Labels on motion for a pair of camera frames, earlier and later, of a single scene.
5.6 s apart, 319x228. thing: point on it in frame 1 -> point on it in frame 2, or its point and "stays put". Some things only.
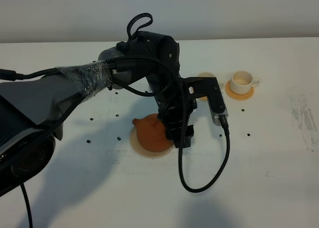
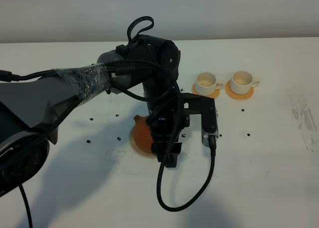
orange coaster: x=237 y=96 stays put
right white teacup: x=241 y=82 stays put
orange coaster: x=204 y=99 -> x=214 y=96
